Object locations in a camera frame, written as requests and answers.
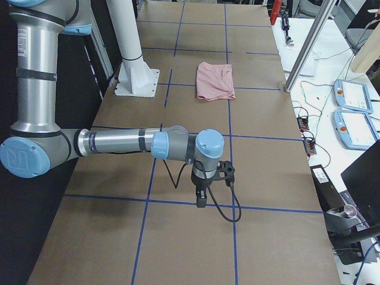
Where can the blue teach pendant lower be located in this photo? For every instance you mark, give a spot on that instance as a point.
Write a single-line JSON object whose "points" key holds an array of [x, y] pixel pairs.
{"points": [[354, 129]]}

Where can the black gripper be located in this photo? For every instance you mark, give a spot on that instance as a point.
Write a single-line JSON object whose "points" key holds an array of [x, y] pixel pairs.
{"points": [[198, 181]]}

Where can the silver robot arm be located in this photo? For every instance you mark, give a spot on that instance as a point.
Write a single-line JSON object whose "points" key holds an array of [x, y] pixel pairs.
{"points": [[37, 145]]}

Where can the pink Snoopy t-shirt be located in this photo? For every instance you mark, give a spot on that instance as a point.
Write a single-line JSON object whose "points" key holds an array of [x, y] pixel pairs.
{"points": [[215, 82]]}

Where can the blue teach pendant upper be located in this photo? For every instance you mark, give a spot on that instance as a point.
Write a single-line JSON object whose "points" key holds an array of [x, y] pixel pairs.
{"points": [[352, 96]]}

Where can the red cylinder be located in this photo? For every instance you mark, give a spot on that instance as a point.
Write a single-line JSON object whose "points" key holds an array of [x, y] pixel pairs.
{"points": [[275, 11]]}

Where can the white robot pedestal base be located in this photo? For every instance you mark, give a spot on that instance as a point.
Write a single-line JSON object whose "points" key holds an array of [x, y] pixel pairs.
{"points": [[135, 77]]}

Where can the blue teach pendant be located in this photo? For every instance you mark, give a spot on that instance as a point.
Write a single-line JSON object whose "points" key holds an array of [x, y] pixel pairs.
{"points": [[354, 129], [352, 96]]}

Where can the black power adapter box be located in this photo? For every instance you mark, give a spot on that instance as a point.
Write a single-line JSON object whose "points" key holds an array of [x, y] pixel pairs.
{"points": [[328, 196]]}

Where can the aluminium frame post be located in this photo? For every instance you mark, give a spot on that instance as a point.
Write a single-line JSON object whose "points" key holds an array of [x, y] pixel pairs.
{"points": [[316, 28]]}

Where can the black monitor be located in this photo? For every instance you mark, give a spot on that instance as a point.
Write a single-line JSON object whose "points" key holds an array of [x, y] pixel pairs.
{"points": [[361, 179]]}

